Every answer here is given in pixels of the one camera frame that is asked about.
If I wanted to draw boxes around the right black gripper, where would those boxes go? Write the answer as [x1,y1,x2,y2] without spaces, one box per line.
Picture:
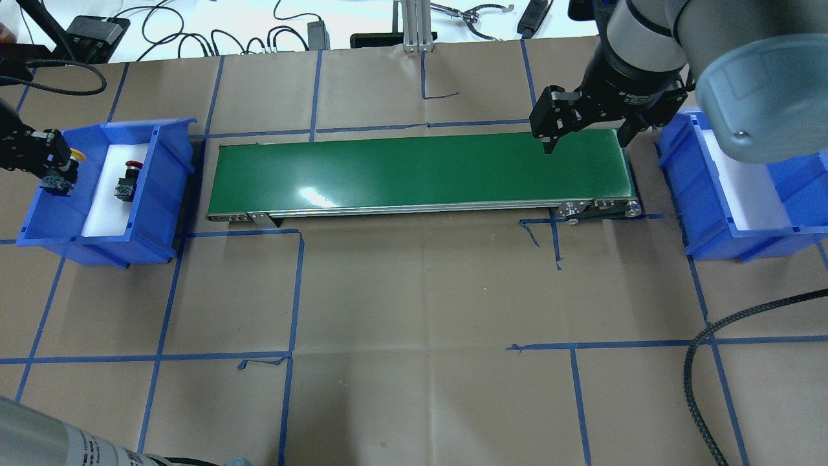
[529,42,689,155]

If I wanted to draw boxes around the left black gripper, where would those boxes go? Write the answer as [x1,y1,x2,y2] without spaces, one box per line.
[1,100,71,176]

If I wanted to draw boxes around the yellow push button switch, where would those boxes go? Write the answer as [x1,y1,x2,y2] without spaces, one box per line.
[39,148,85,197]

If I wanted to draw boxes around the red push button switch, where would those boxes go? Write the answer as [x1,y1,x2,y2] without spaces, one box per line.
[113,160,143,203]

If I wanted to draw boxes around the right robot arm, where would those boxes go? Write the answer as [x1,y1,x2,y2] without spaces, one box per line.
[529,1,827,163]

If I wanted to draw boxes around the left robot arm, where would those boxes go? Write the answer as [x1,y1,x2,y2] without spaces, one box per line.
[1,101,209,465]

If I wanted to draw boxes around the green conveyor belt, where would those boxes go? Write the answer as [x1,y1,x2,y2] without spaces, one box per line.
[203,129,640,223]

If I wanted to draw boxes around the left blue storage bin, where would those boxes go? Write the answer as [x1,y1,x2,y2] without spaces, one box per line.
[16,118,195,269]

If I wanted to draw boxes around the blue storage bin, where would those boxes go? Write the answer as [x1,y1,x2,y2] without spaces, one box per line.
[16,118,195,269]
[657,109,827,262]

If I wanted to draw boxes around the white foam pad left bin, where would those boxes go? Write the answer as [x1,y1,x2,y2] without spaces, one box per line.
[81,144,149,237]

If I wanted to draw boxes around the white foam pad bin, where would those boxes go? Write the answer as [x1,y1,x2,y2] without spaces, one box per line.
[81,144,149,237]
[702,129,792,230]

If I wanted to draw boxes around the right blue storage bin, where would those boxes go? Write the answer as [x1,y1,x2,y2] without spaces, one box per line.
[657,109,827,262]

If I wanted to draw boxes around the white foam pad right bin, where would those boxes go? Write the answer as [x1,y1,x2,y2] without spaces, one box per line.
[702,129,792,230]

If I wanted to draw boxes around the brown paper table cover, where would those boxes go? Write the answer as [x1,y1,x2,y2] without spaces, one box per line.
[2,36,826,465]

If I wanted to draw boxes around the black power adapter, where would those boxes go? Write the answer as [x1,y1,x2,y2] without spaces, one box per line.
[307,20,331,50]

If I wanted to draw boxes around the aluminium frame post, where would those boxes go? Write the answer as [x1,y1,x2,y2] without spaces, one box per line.
[396,1,434,52]

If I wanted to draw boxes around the black braided cable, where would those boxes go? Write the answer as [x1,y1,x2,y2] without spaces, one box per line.
[684,289,828,466]

